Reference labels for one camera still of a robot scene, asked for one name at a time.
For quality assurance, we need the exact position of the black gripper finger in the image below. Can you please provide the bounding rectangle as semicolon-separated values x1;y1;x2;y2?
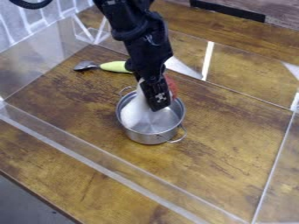
140;76;172;112

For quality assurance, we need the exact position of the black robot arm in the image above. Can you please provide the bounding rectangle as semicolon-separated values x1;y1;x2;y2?
92;0;173;111

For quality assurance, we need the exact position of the white and red plush mushroom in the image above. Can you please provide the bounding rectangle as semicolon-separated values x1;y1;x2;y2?
120;75;177;129

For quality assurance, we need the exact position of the black coiled cable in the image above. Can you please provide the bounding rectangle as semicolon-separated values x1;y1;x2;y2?
8;0;53;10

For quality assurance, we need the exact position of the yellow handled metal spoon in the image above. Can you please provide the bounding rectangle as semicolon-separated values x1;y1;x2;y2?
73;60;131;74

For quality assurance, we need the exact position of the black bar in background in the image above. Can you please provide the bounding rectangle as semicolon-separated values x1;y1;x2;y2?
189;0;267;23

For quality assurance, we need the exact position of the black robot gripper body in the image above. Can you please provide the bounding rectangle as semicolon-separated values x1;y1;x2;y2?
121;24;173;83

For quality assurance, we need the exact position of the silver metal pot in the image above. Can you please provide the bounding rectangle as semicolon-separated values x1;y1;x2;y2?
116;90;187;145

